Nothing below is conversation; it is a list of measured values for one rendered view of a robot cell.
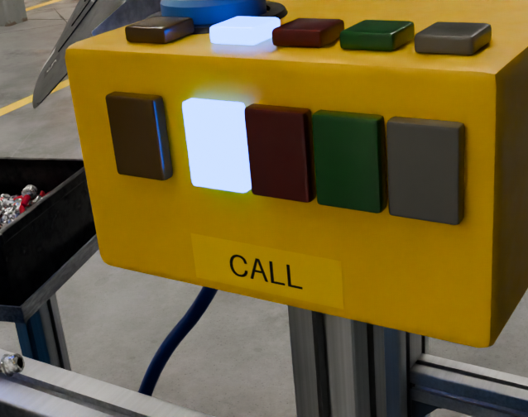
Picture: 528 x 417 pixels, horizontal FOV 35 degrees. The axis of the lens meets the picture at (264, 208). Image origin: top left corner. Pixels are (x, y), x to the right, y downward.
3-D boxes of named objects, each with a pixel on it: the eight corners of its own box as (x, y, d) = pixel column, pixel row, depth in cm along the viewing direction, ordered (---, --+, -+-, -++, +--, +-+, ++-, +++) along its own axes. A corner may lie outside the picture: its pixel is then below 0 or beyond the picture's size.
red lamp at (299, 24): (346, 36, 28) (345, 17, 27) (320, 50, 26) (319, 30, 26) (298, 35, 28) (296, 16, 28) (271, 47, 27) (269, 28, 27)
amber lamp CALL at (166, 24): (196, 33, 30) (194, 16, 30) (165, 45, 29) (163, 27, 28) (156, 31, 31) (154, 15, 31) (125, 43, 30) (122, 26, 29)
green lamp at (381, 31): (416, 39, 26) (415, 20, 26) (393, 53, 25) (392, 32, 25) (363, 37, 27) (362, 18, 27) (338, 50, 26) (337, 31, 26)
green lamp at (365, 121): (388, 208, 26) (386, 113, 25) (381, 215, 25) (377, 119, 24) (324, 198, 27) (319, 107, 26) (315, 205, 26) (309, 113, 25)
